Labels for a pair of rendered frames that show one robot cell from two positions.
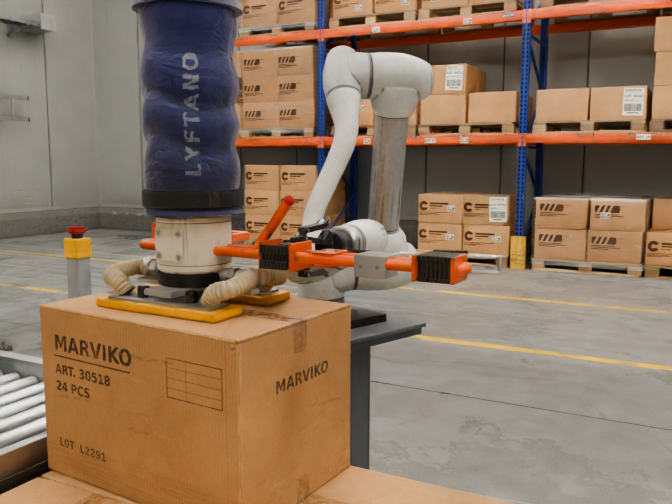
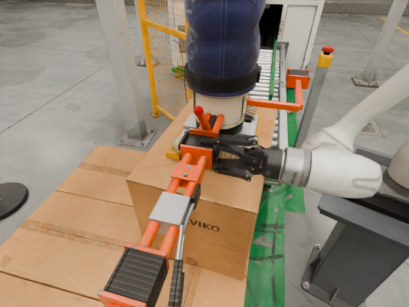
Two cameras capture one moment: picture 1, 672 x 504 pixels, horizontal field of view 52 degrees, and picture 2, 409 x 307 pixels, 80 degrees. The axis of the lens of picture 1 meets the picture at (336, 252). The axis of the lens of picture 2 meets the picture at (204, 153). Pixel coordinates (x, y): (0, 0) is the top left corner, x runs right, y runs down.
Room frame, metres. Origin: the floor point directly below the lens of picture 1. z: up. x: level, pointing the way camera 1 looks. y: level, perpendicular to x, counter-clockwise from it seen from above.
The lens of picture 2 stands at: (1.35, -0.39, 1.47)
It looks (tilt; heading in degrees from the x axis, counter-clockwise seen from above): 39 degrees down; 76
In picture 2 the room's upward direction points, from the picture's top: straight up
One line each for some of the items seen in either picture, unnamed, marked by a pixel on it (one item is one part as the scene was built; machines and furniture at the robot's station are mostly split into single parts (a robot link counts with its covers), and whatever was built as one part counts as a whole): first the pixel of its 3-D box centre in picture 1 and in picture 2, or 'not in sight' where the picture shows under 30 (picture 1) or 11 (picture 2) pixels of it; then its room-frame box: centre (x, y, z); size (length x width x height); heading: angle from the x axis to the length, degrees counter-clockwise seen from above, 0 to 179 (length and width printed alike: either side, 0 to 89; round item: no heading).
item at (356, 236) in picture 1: (343, 243); (292, 166); (1.66, -0.02, 1.08); 0.09 x 0.06 x 0.09; 61
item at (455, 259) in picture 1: (439, 267); (136, 279); (1.29, -0.19, 1.08); 0.08 x 0.07 x 0.05; 61
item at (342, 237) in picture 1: (328, 247); (261, 161); (1.60, 0.02, 1.08); 0.09 x 0.07 x 0.08; 151
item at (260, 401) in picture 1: (197, 387); (215, 175); (1.58, 0.32, 0.74); 0.60 x 0.40 x 0.40; 58
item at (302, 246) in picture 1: (285, 254); (200, 147); (1.46, 0.11, 1.07); 0.10 x 0.08 x 0.06; 151
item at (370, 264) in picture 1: (376, 264); (171, 214); (1.36, -0.08, 1.07); 0.07 x 0.07 x 0.04; 61
